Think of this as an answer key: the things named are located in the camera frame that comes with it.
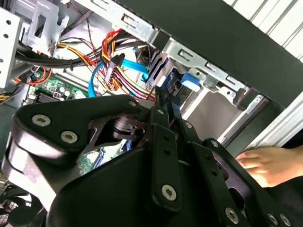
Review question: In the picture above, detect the bare person hand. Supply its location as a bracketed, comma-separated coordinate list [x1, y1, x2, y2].
[236, 144, 303, 189]

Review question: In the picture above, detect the hard disk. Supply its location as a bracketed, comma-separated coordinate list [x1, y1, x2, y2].
[148, 53, 202, 105]

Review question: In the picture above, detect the long blue data wire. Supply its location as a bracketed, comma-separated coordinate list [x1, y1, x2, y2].
[88, 58, 149, 98]

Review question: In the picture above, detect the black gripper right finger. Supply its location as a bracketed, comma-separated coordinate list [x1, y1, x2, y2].
[165, 94, 298, 227]

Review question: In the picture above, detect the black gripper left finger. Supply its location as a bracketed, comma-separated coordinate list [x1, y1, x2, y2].
[1, 85, 184, 213]

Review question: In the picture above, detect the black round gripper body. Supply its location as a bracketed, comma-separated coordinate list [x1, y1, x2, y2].
[45, 145, 227, 227]

